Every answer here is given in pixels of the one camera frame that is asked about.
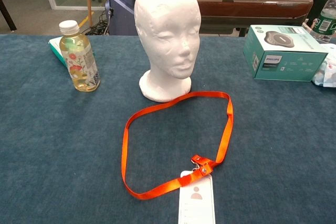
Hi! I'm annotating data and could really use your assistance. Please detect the orange lanyard with badge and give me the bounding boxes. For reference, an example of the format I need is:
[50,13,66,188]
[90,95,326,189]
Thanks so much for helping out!
[121,91,234,224]

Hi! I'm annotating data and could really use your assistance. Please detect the white foam mannequin head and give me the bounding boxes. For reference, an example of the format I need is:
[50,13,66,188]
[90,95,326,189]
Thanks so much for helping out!
[134,0,202,103]

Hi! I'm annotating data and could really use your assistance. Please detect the tea bottle with floral label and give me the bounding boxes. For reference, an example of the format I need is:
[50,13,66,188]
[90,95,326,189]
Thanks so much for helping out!
[58,20,101,93]

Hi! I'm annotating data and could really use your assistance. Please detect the brown mahjong table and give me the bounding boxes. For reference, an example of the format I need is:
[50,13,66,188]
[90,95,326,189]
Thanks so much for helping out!
[157,0,314,37]

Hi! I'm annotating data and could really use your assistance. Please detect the teal Philips speaker box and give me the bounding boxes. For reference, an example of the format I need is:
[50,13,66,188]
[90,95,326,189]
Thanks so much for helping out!
[243,24,329,82]

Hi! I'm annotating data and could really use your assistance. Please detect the green wet wipes pack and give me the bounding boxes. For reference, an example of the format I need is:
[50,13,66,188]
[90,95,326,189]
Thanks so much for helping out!
[48,37,68,68]

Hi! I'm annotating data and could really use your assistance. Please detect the blue felt table cover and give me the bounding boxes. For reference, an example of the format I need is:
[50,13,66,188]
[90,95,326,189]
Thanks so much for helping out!
[0,34,336,224]

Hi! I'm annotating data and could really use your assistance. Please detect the light blue wet wipes pack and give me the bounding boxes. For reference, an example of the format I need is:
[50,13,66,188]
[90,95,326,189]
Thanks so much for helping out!
[311,44,336,88]

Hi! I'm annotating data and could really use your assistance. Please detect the clear water bottle green label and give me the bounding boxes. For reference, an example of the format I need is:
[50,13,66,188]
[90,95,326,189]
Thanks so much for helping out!
[309,0,336,43]

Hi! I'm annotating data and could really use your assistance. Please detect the dark table leg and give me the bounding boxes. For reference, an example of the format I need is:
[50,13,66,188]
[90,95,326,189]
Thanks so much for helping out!
[0,0,17,32]

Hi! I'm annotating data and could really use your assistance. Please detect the black cable bundle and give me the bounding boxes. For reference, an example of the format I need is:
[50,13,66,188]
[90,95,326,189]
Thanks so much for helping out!
[83,11,111,36]

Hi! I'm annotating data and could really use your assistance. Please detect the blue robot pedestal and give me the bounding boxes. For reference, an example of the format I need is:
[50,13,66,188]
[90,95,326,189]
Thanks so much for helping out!
[104,0,148,36]

